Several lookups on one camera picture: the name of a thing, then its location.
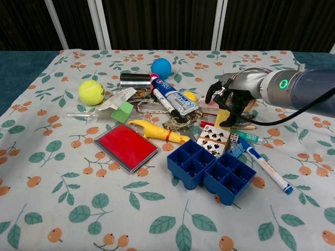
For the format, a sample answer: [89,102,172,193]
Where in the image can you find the clear glass tube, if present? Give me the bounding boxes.
[64,110,116,122]

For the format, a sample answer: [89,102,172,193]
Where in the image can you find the tan twine bundle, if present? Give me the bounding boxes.
[162,111,204,132]

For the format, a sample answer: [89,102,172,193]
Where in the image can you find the green foam block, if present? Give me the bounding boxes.
[110,101,135,123]

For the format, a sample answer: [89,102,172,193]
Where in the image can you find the blue binder clip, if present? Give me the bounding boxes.
[227,142,248,158]

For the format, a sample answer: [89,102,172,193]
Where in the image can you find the red ink pad case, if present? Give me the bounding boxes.
[94,122,159,175]

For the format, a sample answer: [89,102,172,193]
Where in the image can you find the blue rubber ball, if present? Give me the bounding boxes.
[151,58,173,80]

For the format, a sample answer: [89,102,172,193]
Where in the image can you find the teal table cover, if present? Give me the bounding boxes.
[0,50,335,117]

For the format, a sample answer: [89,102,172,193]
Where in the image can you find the patterned tape roll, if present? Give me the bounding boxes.
[226,88,257,113]

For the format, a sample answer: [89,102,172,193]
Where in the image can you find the yellow-green tennis ball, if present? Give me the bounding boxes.
[78,79,106,106]

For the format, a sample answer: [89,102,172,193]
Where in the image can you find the blue white whiteboard marker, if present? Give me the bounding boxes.
[245,146,294,196]

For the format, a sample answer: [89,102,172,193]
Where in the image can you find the black cable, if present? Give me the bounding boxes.
[213,87,335,127]

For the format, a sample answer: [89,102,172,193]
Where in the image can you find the floral leaf print tablecloth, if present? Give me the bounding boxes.
[0,49,335,251]

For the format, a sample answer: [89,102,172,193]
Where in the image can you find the black white marker pen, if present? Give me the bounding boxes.
[152,88,180,119]

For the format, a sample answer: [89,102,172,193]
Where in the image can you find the blue ice cube tray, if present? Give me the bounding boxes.
[166,139,258,207]

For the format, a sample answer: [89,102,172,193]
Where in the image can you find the yellow sticky note block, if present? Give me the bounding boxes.
[214,108,232,129]

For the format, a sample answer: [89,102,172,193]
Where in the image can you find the yellow rubber chicken toy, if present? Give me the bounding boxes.
[128,119,191,144]

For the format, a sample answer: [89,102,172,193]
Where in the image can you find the metal scissors blade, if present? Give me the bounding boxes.
[180,127,196,141]

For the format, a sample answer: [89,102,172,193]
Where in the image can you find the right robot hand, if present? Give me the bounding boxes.
[205,70,269,128]

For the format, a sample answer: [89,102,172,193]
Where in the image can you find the braided rope loop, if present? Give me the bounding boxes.
[137,100,170,115]

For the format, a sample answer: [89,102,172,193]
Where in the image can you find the blue white toothpaste tube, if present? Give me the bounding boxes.
[151,77,200,117]

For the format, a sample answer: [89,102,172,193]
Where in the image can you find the crumpled white paper receipt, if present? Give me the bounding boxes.
[98,87,137,112]

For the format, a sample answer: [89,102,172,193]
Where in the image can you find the shiny metal tin box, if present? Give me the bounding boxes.
[119,73,153,99]

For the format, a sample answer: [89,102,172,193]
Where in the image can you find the banded playing card deck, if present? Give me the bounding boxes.
[196,124,232,155]

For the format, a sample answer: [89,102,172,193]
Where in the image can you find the green white small tube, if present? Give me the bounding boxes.
[231,129,263,144]

